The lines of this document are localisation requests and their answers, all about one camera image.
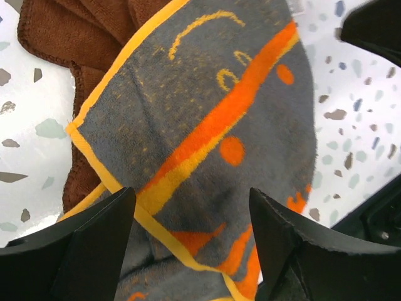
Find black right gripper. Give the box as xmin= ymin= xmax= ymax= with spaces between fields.
xmin=340 ymin=0 xmax=400 ymax=66

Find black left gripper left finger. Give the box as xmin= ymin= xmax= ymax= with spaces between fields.
xmin=1 ymin=187 xmax=136 ymax=301

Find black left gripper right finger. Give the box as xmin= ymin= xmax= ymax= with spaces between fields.
xmin=249 ymin=188 xmax=400 ymax=300

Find brown towel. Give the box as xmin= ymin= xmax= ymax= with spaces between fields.
xmin=17 ymin=0 xmax=179 ymax=214

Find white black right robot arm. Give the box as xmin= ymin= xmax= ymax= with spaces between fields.
xmin=333 ymin=0 xmax=400 ymax=247

